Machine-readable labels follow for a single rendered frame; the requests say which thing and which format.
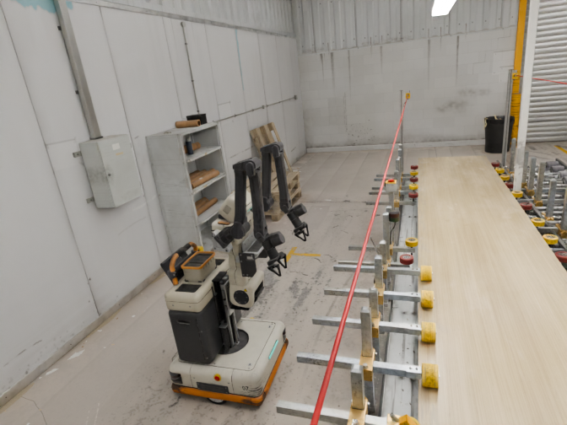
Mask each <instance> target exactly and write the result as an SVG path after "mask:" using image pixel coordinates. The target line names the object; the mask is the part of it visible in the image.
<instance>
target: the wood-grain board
mask: <svg viewBox="0 0 567 425"><path fill-rule="evenodd" d="M421 266H432V272H433V275H432V281H421V275H420V276H418V292H419V293H420V296H421V290H428V291H434V298H435V301H434V308H423V307H421V301H420V302H418V324H419V325H420V329H421V323H422V321H425V322H434V323H435V325H436V331H437V335H436V342H422V341H421V334H420V336H418V365H419V366H420V367H421V371H422V363H432V364H438V366H439V375H440V378H439V388H438V389H436V388H430V387H424V386H422V378H421V379H419V380H418V422H419V424H420V425H567V271H566V270H565V269H564V267H563V266H562V265H561V263H560V262H559V260H558V258H557V257H556V256H555V254H554V253H553V252H552V251H551V249H550V248H549V246H548V244H547V243H546V242H545V240H544V239H543V237H542V235H540V233H539V232H538V231H537V229H536V227H535V226H534V225H533V223H532V221H531V220H530V218H529V217H528V216H527V215H526V213H525V212H524V210H523V209H522V208H521V206H520V204H519V203H518V201H517V200H516V199H515V198H514V196H513V195H512V193H511V192H510V190H509V189H508V187H507V186H506V184H505V183H504V181H502V179H501V178H500V176H499V175H498V173H497V172H496V170H495V169H494V167H493V166H492V164H491V163H490V162H489V160H488V159H487V158H486V156H485V155H482V156H460V157H438V158H418V268H420V271H421Z"/></svg>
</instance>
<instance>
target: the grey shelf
mask: <svg viewBox="0 0 567 425"><path fill-rule="evenodd" d="M216 127H217V129H216ZM164 132H171V133H167V134H164ZM217 133H218V134H217ZM188 135H189V136H188ZM186 137H190V138H191V141H192V143H195V142H199V143H200V144H201V147H200V148H199V149H196V150H194V151H193V154H190V155H189V154H188V153H186V154H185V150H184V145H186ZM218 138H219V139H218ZM145 140H146V143H147V147H148V154H149V158H150V162H151V165H152V170H153V173H154V180H155V184H156V188H157V192H158V195H159V202H160V206H161V210H162V213H163V218H164V221H165V228H166V232H167V236H168V240H169V243H170V250H171V254H173V253H174V252H176V251H177V250H178V249H179V248H181V247H183V246H184V245H186V244H188V243H189V242H193V243H195V244H197V246H202V247H203V251H210V250H211V249H212V248H213V238H212V231H211V229H212V223H213V222H214V221H215V220H216V219H217V218H219V209H220V207H221V206H222V204H223V203H224V201H225V200H226V198H227V197H228V196H229V195H230V189H229V184H228V178H227V173H226V168H225V162H224V153H223V148H222V143H221V136H220V131H219V123H218V122H209V123H206V124H203V125H201V126H195V127H183V128H173V129H170V130H167V131H163V132H158V133H155V134H152V135H149V136H146V137H145ZM193 140H194V142H193ZM182 146H183V147H182ZM179 149H180V150H179ZM221 151H222V152H221ZM180 153H181V154H180ZM220 153H221V154H220ZM221 158H222V159H221ZM196 161H197V162H196ZM222 163H223V164H222ZM198 167H199V168H198ZM223 168H224V169H223ZM203 169H205V170H209V169H215V170H216V169H217V170H218V171H219V175H218V176H216V177H214V178H212V179H211V180H209V181H207V182H205V183H203V184H202V185H200V186H198V187H196V188H194V189H192V184H191V180H190V175H189V174H190V173H192V172H194V171H195V170H200V171H201V170H203ZM185 178H186V179H185ZM224 178H225V179H224ZM225 183H226V184H225ZM226 188H227V190H226ZM227 193H228V195H227ZM203 194H204V195H203ZM203 197H206V198H207V199H208V200H211V199H212V198H214V197H216V198H217V199H218V201H217V202H216V203H215V204H214V205H212V206H211V207H210V208H209V209H207V210H206V211H205V212H203V213H202V214H200V215H199V216H197V215H196V214H197V210H196V206H195V202H196V201H198V200H200V199H201V198H203ZM194 206H195V207H194Z"/></svg>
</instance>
